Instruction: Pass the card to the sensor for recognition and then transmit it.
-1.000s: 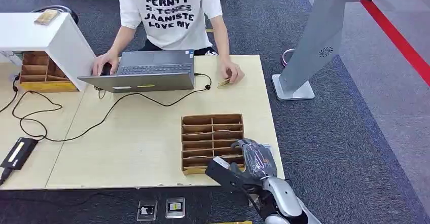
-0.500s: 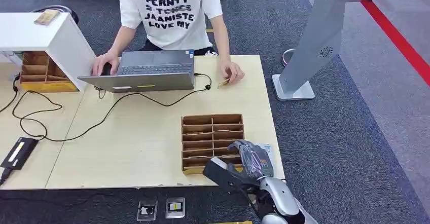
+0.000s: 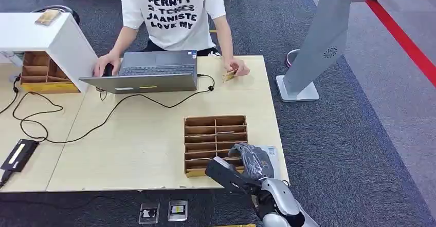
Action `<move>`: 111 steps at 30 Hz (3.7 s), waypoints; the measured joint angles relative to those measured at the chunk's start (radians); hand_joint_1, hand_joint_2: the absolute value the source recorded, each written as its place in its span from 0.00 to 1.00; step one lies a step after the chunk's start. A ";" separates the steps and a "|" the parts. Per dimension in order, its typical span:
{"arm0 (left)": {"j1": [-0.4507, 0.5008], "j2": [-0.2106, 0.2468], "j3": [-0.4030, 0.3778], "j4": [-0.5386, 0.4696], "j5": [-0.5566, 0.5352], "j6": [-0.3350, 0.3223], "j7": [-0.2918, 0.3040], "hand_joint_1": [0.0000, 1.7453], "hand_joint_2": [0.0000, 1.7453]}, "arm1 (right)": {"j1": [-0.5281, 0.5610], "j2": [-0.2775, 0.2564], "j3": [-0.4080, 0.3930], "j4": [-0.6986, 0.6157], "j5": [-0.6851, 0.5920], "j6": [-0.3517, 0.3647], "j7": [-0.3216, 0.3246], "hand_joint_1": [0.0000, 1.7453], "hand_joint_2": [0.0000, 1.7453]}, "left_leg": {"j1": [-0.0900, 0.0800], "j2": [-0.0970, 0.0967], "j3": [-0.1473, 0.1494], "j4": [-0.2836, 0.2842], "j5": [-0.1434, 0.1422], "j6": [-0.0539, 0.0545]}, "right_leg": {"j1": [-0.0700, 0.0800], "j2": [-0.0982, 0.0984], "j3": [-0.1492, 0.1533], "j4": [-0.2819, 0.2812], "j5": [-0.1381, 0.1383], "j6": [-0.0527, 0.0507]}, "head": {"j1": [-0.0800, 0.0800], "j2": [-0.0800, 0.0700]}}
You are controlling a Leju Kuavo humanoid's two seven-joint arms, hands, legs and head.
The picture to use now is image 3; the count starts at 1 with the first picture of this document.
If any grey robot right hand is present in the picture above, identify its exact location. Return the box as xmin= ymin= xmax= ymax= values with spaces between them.
xmin=228 ymin=143 xmax=275 ymax=182

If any tan card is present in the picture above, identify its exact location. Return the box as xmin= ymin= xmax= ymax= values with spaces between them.
xmin=35 ymin=9 xmax=62 ymax=26
xmin=222 ymin=69 xmax=239 ymax=84

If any white paper sheet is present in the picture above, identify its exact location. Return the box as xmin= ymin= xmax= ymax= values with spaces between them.
xmin=257 ymin=145 xmax=281 ymax=180

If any wooden slotted card box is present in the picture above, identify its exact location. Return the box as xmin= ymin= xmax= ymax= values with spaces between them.
xmin=184 ymin=115 xmax=249 ymax=178

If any floor socket plate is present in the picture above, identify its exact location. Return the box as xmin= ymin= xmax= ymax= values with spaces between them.
xmin=138 ymin=202 xmax=160 ymax=225
xmin=167 ymin=200 xmax=188 ymax=222

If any person's left hand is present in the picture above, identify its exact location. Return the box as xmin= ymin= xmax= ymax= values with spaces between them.
xmin=225 ymin=58 xmax=251 ymax=78

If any person's hand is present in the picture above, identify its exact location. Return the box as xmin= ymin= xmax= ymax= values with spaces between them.
xmin=93 ymin=52 xmax=122 ymax=78
xmin=225 ymin=58 xmax=251 ymax=78

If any grey laptop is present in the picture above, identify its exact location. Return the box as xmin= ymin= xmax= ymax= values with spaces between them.
xmin=79 ymin=50 xmax=199 ymax=94

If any grey kiosk stand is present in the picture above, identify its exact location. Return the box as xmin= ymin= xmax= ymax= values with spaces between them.
xmin=275 ymin=0 xmax=379 ymax=103

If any person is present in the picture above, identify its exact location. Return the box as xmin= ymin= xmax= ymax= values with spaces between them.
xmin=93 ymin=0 xmax=251 ymax=78

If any person's right hand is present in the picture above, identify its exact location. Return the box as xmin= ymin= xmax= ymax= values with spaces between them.
xmin=93 ymin=52 xmax=122 ymax=78

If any white desk shelf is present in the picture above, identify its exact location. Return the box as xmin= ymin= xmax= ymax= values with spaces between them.
xmin=0 ymin=12 xmax=99 ymax=93

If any wooden box under shelf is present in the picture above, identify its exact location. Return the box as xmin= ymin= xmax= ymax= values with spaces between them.
xmin=20 ymin=51 xmax=81 ymax=94

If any black power adapter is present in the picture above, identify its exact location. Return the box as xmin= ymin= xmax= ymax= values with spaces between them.
xmin=0 ymin=139 xmax=40 ymax=188

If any black round chair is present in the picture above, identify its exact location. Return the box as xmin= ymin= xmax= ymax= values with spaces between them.
xmin=32 ymin=5 xmax=81 ymax=25

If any tan card on shelf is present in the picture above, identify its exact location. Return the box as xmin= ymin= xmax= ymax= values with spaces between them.
xmin=35 ymin=9 xmax=62 ymax=26

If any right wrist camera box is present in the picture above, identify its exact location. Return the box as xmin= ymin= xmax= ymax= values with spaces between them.
xmin=204 ymin=156 xmax=262 ymax=196

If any black laptop power cable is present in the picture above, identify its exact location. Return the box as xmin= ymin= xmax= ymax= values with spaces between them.
xmin=12 ymin=73 xmax=216 ymax=144

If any round ring base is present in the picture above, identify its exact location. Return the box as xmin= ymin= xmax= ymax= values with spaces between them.
xmin=285 ymin=49 xmax=301 ymax=69

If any thin black cable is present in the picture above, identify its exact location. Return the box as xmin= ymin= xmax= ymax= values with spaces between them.
xmin=0 ymin=74 xmax=22 ymax=116

